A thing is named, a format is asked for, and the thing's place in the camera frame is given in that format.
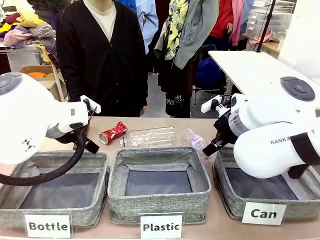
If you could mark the white Plastic label sign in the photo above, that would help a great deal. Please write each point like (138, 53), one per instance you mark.
(161, 227)

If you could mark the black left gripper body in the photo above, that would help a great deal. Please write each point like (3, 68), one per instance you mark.
(80, 140)

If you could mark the pile of colourful clothes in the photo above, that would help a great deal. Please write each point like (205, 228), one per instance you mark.
(27, 30)

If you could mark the white side table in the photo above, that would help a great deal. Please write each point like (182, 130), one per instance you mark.
(252, 70)

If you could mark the mannequin in red top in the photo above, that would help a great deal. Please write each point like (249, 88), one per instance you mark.
(222, 17)

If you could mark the mannequin with grey hoodie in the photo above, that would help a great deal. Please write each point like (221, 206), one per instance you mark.
(190, 32)

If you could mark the pink hanging garment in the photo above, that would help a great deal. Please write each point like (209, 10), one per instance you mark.
(237, 22)

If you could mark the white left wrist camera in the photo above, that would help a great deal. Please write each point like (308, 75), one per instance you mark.
(93, 105)

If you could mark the blue fabric bag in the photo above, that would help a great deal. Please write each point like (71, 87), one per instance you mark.
(210, 72)

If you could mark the clear plastic drawer unit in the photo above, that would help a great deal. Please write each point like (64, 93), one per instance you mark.
(275, 20)

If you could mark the pink cloth on desk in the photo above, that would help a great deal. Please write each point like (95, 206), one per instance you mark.
(263, 37)

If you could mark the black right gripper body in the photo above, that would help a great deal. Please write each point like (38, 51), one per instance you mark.
(225, 127)

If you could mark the light blue hanging shirt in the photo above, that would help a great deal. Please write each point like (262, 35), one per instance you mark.
(148, 22)

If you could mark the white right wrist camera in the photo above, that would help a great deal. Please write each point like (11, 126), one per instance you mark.
(207, 105)

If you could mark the grey fabric basket plastic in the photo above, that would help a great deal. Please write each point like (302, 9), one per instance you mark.
(160, 205)

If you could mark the white Bottle label sign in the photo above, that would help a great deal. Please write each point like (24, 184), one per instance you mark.
(48, 226)

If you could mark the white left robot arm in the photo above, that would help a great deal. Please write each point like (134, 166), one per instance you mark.
(27, 117)

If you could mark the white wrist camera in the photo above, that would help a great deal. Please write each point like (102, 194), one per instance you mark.
(207, 105)
(93, 105)

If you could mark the small pink-label plastic bottle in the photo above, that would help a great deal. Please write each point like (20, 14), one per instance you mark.
(195, 138)

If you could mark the white Can label sign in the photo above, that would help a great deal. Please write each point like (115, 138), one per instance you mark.
(263, 213)

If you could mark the crushed red soda can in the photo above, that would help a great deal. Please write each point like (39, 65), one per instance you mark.
(113, 133)

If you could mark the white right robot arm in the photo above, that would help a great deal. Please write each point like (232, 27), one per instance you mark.
(270, 110)

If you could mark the person's left hand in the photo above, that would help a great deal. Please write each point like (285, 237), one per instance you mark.
(144, 110)

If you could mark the black stand pole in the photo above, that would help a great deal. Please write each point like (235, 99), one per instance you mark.
(265, 27)

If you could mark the cardboard box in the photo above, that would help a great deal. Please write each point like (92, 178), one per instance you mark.
(50, 83)

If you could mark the grey fabric basket bottle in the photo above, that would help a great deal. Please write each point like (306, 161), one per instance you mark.
(57, 215)

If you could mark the person in black cardigan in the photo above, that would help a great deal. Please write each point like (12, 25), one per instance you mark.
(87, 62)

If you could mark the large clear plastic bottle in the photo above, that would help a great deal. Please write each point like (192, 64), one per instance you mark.
(152, 137)

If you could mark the grey fabric basket can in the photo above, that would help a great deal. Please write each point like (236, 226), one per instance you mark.
(297, 207)

